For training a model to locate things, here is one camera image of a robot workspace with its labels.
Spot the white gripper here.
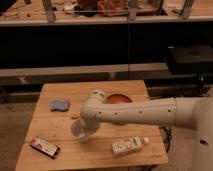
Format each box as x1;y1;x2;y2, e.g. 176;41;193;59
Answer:
71;120;91;143

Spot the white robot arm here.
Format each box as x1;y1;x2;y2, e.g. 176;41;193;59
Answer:
71;89;213;171

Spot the orange ceramic bowl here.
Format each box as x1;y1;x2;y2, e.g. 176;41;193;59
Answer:
106;94;132;104

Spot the small orange carrot piece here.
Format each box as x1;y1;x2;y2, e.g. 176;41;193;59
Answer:
71;115;80;120

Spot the blue sponge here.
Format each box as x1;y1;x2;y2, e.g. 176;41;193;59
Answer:
50;100;70;112

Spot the wooden slatted table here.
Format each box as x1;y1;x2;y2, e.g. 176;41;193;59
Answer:
15;80;168;171

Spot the red black snack box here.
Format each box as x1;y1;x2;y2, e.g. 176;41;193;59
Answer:
30;137;60;159

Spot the white plastic bottle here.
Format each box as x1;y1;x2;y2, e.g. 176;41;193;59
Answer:
111;136;150;157

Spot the long wooden shelf bench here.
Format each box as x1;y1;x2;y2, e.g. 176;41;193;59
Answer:
0;0;213;27

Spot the black box on right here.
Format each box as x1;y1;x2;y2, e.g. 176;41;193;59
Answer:
165;45;213;74

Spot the black hanging cable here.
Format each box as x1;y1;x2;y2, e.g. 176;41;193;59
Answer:
127;13;131;81

